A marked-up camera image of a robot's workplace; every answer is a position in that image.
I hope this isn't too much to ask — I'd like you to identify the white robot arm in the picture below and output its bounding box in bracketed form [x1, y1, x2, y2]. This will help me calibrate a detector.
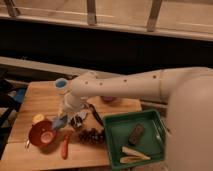
[59, 67, 213, 171]

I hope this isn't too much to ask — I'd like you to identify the yellow orange fruit toy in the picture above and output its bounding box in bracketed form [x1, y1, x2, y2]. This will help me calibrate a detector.
[32, 114, 45, 125]

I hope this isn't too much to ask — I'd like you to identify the wooden table railing bar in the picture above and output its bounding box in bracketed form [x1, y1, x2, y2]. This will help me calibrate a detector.
[0, 55, 128, 80]

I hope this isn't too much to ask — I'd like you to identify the dark grape bunch toy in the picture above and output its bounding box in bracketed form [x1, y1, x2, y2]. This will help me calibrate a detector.
[78, 128, 105, 144]

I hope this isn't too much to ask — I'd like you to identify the blue and white cup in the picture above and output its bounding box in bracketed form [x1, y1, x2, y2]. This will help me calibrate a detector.
[54, 78, 69, 95]

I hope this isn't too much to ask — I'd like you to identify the green plastic tray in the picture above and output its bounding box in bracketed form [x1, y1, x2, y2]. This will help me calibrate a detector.
[103, 109, 166, 171]

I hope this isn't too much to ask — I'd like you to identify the brown block in tray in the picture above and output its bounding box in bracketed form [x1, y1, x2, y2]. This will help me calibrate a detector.
[128, 123, 145, 145]

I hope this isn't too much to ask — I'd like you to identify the orange carrot toy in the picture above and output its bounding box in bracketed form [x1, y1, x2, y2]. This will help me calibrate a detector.
[61, 133, 71, 160]

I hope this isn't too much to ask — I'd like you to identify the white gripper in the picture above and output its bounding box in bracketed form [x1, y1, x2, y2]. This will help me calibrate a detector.
[57, 93, 84, 119]

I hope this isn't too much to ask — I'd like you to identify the purple bowl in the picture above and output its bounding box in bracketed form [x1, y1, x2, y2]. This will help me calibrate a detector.
[101, 96, 116, 103]

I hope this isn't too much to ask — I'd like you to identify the red bowl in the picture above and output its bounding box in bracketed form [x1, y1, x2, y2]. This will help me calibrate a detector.
[28, 120, 57, 148]

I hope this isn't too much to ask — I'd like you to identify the yellow corn cob toy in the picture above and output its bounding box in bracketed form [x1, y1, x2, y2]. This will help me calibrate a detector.
[120, 146, 150, 164]

